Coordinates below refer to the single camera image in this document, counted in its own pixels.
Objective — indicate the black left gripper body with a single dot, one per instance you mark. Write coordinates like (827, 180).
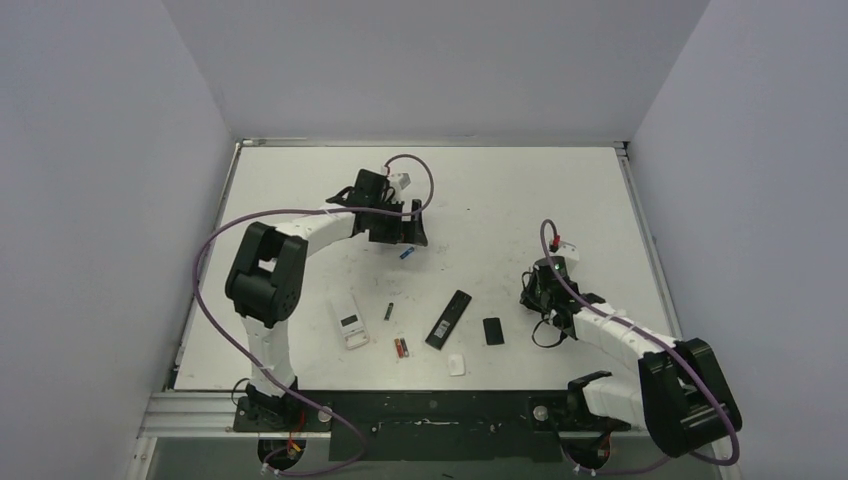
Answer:
(386, 228)

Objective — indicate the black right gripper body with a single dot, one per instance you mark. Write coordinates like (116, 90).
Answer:
(538, 299)

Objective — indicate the black battery cover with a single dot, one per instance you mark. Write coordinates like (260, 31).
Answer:
(493, 331)

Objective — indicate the black bar tool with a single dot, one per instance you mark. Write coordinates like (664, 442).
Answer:
(448, 320)

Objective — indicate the white red remote control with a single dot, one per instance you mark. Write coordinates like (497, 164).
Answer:
(349, 321)

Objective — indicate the red AAA battery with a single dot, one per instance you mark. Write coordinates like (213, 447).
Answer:
(399, 348)

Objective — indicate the white battery cover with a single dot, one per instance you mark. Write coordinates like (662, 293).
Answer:
(456, 365)

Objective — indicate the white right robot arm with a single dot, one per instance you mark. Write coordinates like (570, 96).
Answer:
(678, 394)

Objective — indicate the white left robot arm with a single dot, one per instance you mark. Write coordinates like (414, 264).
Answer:
(266, 278)

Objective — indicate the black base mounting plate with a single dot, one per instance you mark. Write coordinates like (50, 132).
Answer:
(430, 425)

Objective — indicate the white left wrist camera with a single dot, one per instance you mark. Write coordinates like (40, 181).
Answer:
(398, 182)

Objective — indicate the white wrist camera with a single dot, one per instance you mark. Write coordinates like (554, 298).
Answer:
(398, 182)
(567, 250)

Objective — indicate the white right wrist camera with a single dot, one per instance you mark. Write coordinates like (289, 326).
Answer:
(567, 250)

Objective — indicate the aluminium rail frame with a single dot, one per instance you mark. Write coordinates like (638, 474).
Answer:
(191, 415)

